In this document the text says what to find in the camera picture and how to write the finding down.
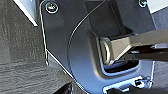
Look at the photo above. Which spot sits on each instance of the round base bolt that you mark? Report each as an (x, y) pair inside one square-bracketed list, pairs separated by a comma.
[(143, 2), (51, 6)]

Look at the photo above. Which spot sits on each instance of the thick grey robot limb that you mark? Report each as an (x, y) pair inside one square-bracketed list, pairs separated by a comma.
[(140, 41)]

